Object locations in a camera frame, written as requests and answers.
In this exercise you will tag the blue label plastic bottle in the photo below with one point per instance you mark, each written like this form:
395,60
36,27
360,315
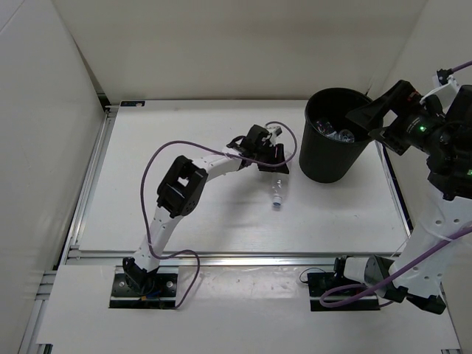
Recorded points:
343,135

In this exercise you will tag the clear plastic bottle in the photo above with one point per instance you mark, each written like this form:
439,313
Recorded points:
279,185

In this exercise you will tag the black plastic waste bin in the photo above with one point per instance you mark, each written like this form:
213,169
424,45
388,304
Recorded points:
323,159

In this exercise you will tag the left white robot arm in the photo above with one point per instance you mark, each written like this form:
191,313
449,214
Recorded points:
181,188

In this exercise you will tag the aluminium frame rail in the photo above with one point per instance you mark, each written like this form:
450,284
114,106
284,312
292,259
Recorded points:
76,257

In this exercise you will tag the blue sticker label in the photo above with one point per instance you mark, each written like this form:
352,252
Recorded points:
132,103

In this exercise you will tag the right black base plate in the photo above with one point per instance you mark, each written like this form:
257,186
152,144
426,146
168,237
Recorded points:
320,282

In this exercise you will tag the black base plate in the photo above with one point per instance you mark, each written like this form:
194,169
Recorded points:
160,294
320,282

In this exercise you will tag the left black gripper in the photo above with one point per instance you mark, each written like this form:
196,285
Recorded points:
279,155

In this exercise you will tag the orange label plastic bottle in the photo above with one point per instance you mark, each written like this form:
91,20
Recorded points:
325,128

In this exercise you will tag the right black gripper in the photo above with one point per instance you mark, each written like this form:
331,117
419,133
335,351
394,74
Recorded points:
402,96

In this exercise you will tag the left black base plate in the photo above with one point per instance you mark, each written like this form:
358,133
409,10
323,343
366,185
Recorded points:
160,294

